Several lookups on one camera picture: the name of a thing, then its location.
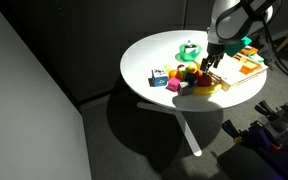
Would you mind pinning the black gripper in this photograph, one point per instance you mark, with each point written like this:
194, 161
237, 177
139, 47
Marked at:
214, 51

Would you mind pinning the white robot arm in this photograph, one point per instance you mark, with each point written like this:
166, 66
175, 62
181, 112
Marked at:
237, 20

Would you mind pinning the wooden tray box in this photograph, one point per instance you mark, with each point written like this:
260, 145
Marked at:
232, 80

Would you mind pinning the orange ball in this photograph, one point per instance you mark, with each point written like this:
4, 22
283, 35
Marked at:
175, 74

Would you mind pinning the small orange red fruit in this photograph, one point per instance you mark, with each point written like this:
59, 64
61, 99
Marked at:
198, 74

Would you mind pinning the yellow lemon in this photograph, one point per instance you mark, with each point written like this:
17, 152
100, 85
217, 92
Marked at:
192, 67

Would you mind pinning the dark blue cube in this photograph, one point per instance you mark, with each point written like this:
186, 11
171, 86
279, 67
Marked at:
190, 78

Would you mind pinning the black white block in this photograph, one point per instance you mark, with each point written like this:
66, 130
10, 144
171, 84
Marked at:
191, 48

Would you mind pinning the yellow banana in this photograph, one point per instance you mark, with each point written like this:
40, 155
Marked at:
207, 90

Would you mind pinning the green cup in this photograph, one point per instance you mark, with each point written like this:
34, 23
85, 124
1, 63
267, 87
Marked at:
184, 55

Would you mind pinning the dark red crescent toy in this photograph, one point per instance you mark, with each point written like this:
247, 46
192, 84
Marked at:
180, 66

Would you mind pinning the green saucer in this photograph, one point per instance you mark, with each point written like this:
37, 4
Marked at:
178, 58

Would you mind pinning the orange cube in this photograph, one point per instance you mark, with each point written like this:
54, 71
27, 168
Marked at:
246, 70

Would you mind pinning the grey cube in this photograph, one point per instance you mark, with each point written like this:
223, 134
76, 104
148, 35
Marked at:
185, 89

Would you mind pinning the pink cube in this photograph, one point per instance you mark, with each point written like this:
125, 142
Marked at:
173, 84

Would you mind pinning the small yellow fruit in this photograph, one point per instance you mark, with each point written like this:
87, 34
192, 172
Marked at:
168, 68

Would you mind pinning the green cube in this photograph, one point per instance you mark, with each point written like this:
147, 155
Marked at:
257, 58

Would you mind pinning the blue white picture cube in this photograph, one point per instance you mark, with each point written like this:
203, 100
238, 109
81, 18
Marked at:
159, 78

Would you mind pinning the black clamp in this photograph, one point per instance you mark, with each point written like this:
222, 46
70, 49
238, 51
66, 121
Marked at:
232, 128
265, 108

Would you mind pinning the white table leg base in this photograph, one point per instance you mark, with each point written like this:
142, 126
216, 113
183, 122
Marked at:
187, 130

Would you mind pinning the purple clamp with orange tip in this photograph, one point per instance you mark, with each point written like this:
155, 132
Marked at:
262, 136

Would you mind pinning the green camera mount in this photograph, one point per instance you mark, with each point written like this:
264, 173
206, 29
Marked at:
235, 48

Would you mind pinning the grey base plate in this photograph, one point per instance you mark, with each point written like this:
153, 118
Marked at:
247, 165

